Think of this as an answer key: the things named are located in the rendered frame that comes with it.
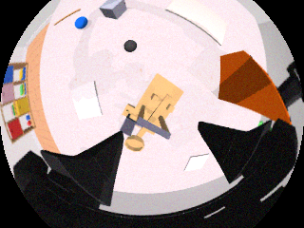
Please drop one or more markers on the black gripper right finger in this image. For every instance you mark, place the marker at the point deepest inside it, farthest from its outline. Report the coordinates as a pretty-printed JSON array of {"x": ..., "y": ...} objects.
[{"x": 232, "y": 147}]

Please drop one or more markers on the blue ball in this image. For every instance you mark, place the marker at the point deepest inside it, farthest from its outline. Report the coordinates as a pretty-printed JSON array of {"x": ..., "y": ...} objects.
[{"x": 81, "y": 22}]

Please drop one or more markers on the black ball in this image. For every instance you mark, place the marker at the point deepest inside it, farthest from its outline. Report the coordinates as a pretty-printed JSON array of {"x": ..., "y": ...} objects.
[{"x": 129, "y": 46}]

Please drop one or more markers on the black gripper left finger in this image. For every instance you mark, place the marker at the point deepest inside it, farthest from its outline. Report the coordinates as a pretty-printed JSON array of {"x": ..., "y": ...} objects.
[{"x": 94, "y": 170}]

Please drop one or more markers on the tan wooden catapult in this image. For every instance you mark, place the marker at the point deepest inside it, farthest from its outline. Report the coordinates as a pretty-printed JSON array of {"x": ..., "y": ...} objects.
[{"x": 154, "y": 106}]

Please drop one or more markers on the white flat slab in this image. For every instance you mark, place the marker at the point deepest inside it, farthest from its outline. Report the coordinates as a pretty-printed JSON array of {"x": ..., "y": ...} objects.
[
  {"x": 196, "y": 162},
  {"x": 86, "y": 101}
]

